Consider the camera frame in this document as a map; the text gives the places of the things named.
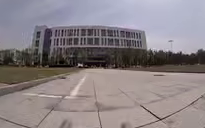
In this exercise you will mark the stone kerb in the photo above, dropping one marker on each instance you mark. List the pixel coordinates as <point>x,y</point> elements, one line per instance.
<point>23,85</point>

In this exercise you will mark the grass field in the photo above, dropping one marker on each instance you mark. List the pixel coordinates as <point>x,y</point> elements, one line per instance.
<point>20,73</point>

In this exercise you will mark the robot's own part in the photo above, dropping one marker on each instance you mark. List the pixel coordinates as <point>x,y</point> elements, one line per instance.
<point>126,125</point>
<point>65,124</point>

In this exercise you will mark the row of trees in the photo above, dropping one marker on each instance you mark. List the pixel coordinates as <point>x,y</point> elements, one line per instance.
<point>176,57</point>

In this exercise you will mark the curved white building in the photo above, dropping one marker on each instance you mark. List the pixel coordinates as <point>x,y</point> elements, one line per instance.
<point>90,43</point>

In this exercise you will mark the lamp pole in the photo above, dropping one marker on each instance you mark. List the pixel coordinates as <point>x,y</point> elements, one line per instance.
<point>170,45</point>

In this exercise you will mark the low pale building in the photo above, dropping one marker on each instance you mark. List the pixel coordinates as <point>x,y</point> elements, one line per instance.
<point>6,55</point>

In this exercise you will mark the white car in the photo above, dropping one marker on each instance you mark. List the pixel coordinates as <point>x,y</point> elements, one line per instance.
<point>80,65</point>

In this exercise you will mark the grey paved plaza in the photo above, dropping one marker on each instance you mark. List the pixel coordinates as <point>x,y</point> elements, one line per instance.
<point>123,93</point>

